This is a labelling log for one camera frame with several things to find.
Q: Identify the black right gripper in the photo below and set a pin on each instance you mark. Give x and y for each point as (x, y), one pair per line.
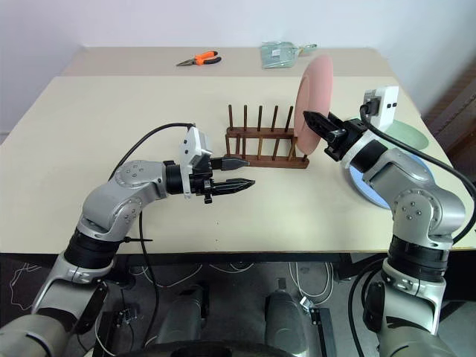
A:
(344, 143)

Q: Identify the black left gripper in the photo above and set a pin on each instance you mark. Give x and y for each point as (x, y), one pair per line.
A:
(204, 184)

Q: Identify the pink plate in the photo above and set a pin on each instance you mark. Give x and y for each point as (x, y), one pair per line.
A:
(314, 85)

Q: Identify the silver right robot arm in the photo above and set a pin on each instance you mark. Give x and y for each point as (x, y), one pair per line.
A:
(405, 186)

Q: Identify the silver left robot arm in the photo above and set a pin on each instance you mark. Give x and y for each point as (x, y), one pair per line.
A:
(111, 193)

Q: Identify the wooden dish rack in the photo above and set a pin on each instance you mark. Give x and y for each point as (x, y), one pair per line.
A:
(267, 161)

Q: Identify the blue plate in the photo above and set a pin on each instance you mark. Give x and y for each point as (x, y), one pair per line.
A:
(362, 186)

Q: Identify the green plate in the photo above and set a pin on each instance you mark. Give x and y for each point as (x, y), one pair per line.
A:
(407, 135)

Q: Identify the clear bag with green item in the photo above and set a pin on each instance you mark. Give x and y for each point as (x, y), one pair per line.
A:
(278, 55)

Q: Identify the black zip tie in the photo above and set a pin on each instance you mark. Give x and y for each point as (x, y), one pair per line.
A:
(139, 241)

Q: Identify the dark grey rounded shape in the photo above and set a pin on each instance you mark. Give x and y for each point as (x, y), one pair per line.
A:
(286, 323)
(184, 320)

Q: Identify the small black electronics board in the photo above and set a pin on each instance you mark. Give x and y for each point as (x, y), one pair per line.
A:
(126, 315)

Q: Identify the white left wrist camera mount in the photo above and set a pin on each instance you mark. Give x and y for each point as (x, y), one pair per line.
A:
(193, 143)

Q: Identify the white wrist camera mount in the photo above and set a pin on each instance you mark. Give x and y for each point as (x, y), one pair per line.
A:
(193, 143)
(388, 104)

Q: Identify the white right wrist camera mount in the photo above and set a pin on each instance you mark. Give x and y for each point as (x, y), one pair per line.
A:
(388, 104)

